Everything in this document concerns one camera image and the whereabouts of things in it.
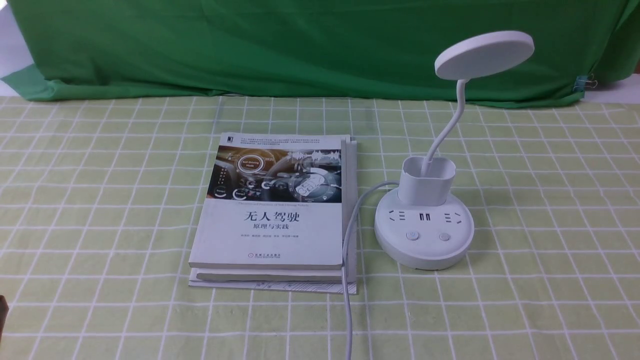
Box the white lamp power cable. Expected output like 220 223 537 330
341 180 401 360

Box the top white self-driving book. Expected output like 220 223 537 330
189 132 352 271

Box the bottom white book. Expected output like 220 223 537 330
188 137 358 294

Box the dark object at left edge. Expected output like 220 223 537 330
0 295 10 339

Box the binder clip on backdrop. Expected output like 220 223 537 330
572 74 599 92

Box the green backdrop cloth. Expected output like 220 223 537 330
1 0 639 109

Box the green checkered tablecloth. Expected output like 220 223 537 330
0 96 640 360

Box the white desk lamp with base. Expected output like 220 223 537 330
374 30 535 271

